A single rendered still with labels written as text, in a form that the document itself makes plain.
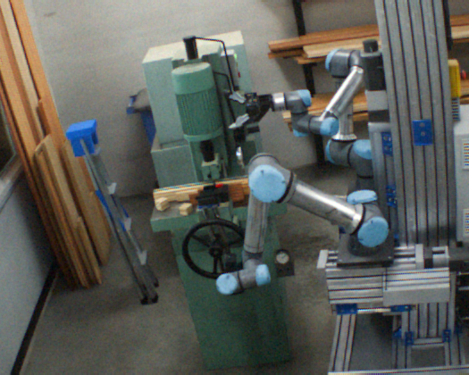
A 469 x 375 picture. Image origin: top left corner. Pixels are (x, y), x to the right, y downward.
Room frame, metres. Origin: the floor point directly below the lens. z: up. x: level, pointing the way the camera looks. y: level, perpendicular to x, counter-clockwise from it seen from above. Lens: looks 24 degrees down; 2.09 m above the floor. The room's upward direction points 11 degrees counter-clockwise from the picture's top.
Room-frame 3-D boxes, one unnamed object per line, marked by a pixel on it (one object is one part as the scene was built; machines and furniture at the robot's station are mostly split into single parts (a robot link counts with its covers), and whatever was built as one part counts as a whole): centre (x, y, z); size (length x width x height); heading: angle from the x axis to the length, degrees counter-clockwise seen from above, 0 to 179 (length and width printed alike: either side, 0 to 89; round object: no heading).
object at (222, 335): (2.76, 0.07, 0.36); 0.58 x 0.45 x 0.71; 173
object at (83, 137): (3.36, 0.72, 0.58); 0.27 x 0.25 x 1.16; 89
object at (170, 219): (2.53, 0.09, 0.87); 0.61 x 0.30 x 0.06; 83
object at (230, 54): (2.94, -0.09, 1.40); 0.10 x 0.06 x 0.16; 173
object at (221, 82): (2.93, 0.05, 1.16); 0.22 x 0.22 x 0.72; 83
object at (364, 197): (2.06, -0.46, 0.98); 0.13 x 0.12 x 0.14; 177
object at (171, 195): (2.66, 0.07, 0.93); 0.60 x 0.02 x 0.05; 83
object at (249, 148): (2.81, -0.09, 1.02); 0.09 x 0.07 x 0.12; 83
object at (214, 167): (2.66, 0.08, 1.03); 0.14 x 0.07 x 0.09; 173
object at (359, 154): (2.55, -0.61, 0.98); 0.13 x 0.12 x 0.14; 39
